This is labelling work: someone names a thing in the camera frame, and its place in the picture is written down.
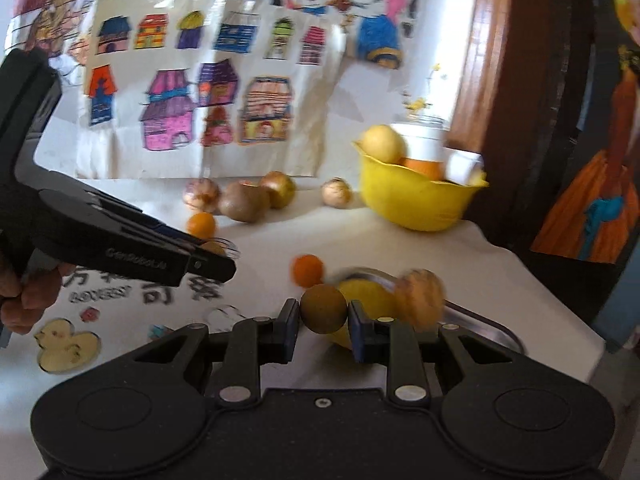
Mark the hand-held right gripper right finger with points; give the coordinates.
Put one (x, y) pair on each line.
(357, 335)

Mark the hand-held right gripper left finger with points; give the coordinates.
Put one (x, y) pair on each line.
(288, 332)

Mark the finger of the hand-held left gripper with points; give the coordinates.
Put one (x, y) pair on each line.
(215, 269)
(172, 232)

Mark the small orange kumquat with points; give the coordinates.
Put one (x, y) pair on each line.
(212, 248)
(201, 224)
(307, 270)

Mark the brown longan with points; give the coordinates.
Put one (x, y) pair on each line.
(323, 308)

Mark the pale passion fruit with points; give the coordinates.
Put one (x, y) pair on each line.
(336, 191)
(278, 189)
(201, 195)

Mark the brown kiwi with sticker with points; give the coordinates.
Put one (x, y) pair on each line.
(244, 201)

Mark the metal tray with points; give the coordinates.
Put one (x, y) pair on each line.
(480, 327)

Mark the person's left hand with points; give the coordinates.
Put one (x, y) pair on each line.
(35, 295)

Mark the yellow lemon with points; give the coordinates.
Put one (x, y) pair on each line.
(372, 300)

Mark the yellow plastic bowl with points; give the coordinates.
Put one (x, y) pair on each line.
(410, 200)

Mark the coloured houses drawing paper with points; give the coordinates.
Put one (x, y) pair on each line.
(165, 60)

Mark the large orange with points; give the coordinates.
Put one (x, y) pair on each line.
(425, 168)

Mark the yellow pear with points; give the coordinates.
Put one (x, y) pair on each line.
(382, 142)

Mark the white cup in bowl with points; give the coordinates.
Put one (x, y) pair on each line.
(462, 165)

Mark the white jar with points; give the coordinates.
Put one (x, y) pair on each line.
(421, 139)

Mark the colourful cartoon drawing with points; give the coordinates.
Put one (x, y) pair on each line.
(40, 10)

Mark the glass jar with flowers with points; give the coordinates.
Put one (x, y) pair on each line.
(419, 104)

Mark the orange dress figure painting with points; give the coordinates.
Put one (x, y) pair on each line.
(600, 200)

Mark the brown wooden door frame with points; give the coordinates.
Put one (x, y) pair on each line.
(500, 35)

